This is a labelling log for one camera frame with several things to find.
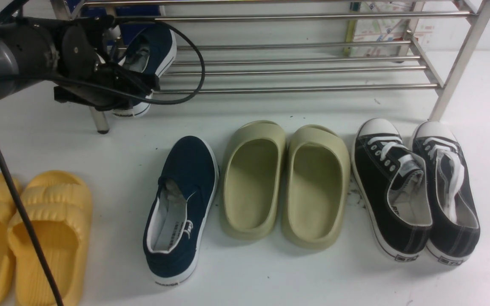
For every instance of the right beige foam slipper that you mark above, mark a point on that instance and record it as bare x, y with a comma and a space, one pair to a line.
318, 182

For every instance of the beige foam slipper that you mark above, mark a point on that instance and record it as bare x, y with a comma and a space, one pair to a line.
318, 182
253, 162

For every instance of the stainless steel shoe rack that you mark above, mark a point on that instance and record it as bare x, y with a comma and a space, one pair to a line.
284, 46

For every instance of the navy canvas sneaker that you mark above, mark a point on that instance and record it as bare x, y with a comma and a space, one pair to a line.
185, 192
151, 52

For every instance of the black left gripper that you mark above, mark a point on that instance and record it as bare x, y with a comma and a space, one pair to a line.
92, 76

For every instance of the right yellow foam slipper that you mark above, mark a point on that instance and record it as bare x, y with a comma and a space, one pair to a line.
60, 207

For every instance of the right black canvas sneaker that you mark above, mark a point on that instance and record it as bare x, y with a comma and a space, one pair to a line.
456, 228

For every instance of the printed poster on wall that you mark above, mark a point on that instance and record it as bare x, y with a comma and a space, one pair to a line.
385, 29

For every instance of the left black canvas sneaker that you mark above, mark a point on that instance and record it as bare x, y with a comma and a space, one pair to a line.
392, 182

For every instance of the black canvas sneaker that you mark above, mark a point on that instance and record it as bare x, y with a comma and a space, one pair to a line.
392, 182
456, 228

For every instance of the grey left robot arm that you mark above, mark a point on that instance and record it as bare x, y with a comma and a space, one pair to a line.
28, 56

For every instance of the left beige foam slipper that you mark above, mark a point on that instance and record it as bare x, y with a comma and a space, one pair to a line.
253, 162

